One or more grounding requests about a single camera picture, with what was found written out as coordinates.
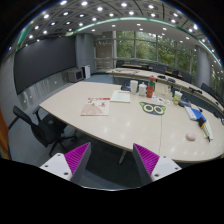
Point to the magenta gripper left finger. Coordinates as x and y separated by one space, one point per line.
69 166

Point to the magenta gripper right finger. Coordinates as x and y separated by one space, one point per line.
151 166

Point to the pink computer mouse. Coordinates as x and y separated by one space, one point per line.
190 136

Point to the black office chair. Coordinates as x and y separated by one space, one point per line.
48 131

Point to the red and white magazine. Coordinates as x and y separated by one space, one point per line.
96 106

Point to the white keyboard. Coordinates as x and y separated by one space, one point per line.
207 130

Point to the blue box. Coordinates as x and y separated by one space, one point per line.
198 114

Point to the green-label drink cup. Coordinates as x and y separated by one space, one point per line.
177 97

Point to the white paper booklet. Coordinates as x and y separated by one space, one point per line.
120 96

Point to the white plastic jug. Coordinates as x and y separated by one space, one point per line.
142 89

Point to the red thermos bottle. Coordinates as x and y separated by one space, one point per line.
151 85

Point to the white paper cup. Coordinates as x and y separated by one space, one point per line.
133 86

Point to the long back conference table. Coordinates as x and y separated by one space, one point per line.
164 79

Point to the grey microwave cabinet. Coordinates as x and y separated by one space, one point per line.
75 75

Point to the white air purifier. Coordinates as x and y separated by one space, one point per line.
86 71

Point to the large dark wall screen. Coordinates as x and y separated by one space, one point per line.
42 59

